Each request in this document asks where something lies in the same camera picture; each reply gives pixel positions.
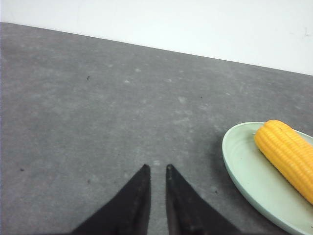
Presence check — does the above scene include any pale green plate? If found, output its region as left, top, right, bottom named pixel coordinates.
left=222, top=122, right=313, bottom=235

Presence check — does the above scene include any yellow corn cob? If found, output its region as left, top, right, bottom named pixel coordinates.
left=254, top=120, right=313, bottom=203

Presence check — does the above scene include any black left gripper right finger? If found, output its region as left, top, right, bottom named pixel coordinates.
left=166, top=164, right=241, bottom=235

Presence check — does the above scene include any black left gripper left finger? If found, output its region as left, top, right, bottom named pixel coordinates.
left=71, top=164, right=151, bottom=235

